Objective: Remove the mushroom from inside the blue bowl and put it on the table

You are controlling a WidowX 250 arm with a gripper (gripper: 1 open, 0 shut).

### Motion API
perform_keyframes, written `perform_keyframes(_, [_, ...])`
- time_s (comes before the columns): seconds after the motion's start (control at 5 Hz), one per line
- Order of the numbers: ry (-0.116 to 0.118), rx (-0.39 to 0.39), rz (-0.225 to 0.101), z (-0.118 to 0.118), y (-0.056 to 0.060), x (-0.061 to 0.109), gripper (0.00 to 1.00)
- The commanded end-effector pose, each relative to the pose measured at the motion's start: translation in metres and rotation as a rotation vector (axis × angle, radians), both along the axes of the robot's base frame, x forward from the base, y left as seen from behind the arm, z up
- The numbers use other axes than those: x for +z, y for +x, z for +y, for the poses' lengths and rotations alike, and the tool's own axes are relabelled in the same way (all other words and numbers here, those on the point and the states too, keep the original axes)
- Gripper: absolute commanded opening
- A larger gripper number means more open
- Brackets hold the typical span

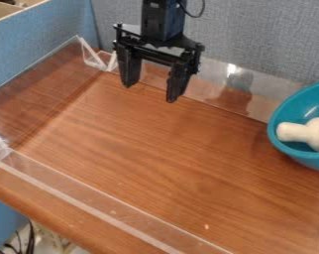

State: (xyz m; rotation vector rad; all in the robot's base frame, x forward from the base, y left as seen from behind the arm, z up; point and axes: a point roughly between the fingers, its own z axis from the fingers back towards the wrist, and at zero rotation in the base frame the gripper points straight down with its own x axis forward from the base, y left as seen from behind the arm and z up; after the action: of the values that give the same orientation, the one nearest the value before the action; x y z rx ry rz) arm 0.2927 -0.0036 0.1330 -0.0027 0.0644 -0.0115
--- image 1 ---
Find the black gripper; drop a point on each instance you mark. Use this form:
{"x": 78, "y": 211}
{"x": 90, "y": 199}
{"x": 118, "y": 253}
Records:
{"x": 180, "y": 53}

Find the white plush mushroom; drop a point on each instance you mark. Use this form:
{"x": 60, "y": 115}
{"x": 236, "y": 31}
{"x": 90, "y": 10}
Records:
{"x": 304, "y": 133}

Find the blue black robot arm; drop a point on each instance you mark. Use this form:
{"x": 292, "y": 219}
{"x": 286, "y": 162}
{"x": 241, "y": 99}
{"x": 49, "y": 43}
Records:
{"x": 162, "y": 20}

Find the blue plastic bowl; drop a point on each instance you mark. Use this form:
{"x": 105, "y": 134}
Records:
{"x": 297, "y": 109}

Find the clear acrylic back barrier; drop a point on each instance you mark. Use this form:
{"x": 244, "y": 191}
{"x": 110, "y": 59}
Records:
{"x": 228, "y": 86}

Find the clear acrylic barrier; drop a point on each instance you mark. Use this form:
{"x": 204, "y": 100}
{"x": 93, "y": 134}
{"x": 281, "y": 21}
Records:
{"x": 148, "y": 228}
{"x": 228, "y": 86}
{"x": 38, "y": 94}

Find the clear acrylic left barrier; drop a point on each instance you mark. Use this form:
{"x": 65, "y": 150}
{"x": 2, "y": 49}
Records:
{"x": 38, "y": 94}

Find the wooden shelf box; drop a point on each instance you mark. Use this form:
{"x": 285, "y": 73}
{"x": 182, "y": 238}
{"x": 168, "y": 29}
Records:
{"x": 11, "y": 7}

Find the clear acrylic front barrier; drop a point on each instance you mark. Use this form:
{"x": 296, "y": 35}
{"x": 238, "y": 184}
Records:
{"x": 148, "y": 228}

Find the clear acrylic corner bracket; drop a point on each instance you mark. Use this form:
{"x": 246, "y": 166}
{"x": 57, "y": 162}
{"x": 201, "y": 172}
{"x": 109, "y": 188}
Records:
{"x": 100, "y": 60}

